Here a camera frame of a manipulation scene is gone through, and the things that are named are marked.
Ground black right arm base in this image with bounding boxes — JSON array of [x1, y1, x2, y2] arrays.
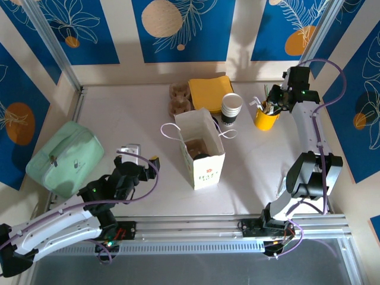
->
[[239, 218, 297, 238]]

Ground mint green zipper pouch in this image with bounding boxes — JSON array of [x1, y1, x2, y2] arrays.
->
[[25, 121, 105, 199]]

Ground grey metal sheet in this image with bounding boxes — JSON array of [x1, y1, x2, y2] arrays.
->
[[17, 239, 357, 285]]

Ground yellow utensil holder cup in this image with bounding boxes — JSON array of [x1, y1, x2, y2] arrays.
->
[[254, 104, 280, 132]]

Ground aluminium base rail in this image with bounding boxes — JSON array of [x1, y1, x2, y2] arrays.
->
[[25, 213, 353, 243]]

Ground white paper takeout bag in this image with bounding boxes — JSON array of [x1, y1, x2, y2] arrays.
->
[[160, 107, 238, 191]]

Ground grey slotted cable duct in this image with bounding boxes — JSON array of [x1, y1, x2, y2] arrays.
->
[[37, 240, 267, 257]]

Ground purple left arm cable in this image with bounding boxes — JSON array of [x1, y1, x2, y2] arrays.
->
[[0, 150, 160, 265]]

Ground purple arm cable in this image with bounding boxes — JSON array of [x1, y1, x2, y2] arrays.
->
[[0, 150, 160, 265], [261, 58, 348, 262]]

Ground cardboard cup carrier stack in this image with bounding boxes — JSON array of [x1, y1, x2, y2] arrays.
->
[[168, 83, 192, 116]]

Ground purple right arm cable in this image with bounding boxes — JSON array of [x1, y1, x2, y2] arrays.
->
[[261, 58, 348, 262]]

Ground white paper cup stack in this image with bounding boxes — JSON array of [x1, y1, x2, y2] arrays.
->
[[221, 93, 244, 128]]

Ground aluminium frame post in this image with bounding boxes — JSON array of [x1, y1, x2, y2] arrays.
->
[[22, 0, 84, 93], [289, 0, 341, 90]]

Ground yellow napkin stack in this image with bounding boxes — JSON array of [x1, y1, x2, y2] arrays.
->
[[188, 75, 234, 115]]

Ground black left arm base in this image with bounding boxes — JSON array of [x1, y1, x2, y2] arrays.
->
[[111, 220, 138, 242]]

